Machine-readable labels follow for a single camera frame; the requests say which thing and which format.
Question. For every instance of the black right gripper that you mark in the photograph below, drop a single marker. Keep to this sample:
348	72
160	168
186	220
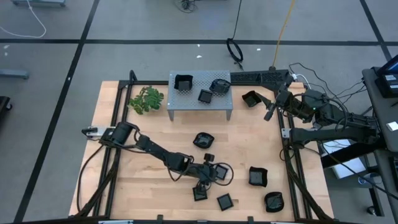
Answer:
284	101

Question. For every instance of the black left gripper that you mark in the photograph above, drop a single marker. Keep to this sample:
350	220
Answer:
206	174

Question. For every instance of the wavy square black plate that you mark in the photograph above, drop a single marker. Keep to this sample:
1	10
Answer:
183	83
249	99
258	177

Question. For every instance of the small square black plate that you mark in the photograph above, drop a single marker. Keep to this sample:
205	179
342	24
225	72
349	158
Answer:
200	196
225	202
223	172
205	96

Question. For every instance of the leaf shaped black plate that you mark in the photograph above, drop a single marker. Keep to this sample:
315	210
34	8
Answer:
274	202
203	140
220	87

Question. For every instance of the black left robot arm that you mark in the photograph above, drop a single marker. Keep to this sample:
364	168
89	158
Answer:
155	151

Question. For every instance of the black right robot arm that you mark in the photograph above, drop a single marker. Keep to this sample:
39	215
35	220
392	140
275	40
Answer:
342	135

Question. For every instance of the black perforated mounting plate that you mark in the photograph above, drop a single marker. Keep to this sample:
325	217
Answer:
258	76

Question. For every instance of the black table clamp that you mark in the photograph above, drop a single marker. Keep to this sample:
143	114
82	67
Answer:
160	217
250	218

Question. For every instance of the grey perforated metal shelf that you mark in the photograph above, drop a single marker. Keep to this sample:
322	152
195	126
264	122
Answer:
186	102

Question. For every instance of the green leafy plant sprig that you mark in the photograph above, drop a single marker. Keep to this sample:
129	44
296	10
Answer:
149	99

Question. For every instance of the white box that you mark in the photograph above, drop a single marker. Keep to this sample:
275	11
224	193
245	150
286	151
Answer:
349	169

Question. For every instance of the black desk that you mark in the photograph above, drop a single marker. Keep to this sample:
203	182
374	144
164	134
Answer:
382	115

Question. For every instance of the black device with labels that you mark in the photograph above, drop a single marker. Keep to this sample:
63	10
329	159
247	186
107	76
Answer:
385	84

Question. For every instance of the black caster wheel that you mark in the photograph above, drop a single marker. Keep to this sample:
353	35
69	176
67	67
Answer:
371	211

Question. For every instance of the black wheeled object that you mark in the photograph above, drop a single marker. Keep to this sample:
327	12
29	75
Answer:
3	104

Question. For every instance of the grey metal foot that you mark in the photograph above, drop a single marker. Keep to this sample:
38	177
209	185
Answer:
14	74

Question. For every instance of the grey cart base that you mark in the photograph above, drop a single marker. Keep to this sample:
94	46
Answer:
38	3

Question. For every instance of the black metal rail frame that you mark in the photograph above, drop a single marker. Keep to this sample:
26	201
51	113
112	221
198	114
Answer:
149	82

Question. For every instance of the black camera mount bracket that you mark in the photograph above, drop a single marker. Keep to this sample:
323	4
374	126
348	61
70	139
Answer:
132	76

